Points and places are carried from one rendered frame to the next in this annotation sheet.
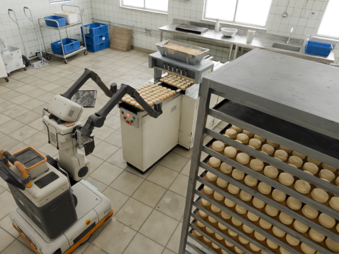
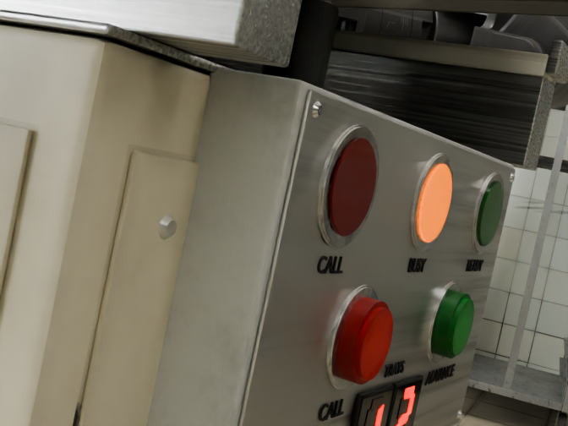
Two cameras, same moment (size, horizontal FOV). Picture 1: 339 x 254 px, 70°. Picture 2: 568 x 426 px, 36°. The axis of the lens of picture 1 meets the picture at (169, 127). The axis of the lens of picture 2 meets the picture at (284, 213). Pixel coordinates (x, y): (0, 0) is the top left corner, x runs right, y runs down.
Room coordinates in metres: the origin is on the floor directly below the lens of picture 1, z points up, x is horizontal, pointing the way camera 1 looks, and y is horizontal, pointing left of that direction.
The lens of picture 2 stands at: (2.18, 0.77, 0.81)
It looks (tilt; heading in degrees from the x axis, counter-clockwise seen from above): 3 degrees down; 264
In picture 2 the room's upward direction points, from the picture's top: 12 degrees clockwise
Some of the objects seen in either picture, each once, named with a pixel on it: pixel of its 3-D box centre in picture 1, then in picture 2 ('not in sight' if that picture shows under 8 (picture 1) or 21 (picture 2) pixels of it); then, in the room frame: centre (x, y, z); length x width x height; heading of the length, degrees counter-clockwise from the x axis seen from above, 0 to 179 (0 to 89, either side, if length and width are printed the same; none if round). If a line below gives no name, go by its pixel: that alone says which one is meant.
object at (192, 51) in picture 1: (181, 50); not in sight; (2.81, -0.08, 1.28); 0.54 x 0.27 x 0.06; 55
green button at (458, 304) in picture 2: not in sight; (446, 322); (2.06, 0.39, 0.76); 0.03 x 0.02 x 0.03; 55
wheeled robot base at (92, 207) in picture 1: (63, 212); not in sight; (1.36, 0.93, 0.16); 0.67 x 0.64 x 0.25; 146
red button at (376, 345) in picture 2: not in sight; (356, 338); (2.11, 0.47, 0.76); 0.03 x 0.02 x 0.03; 55
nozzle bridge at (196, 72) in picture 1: (179, 72); not in sight; (2.81, -0.08, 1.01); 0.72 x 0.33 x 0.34; 55
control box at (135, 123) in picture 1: (129, 118); (372, 295); (2.10, 0.42, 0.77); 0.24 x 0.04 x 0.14; 55
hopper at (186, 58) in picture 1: (181, 53); not in sight; (2.81, -0.08, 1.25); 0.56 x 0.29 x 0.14; 55
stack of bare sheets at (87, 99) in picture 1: (83, 98); not in sight; (3.79, 1.55, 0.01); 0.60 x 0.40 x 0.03; 11
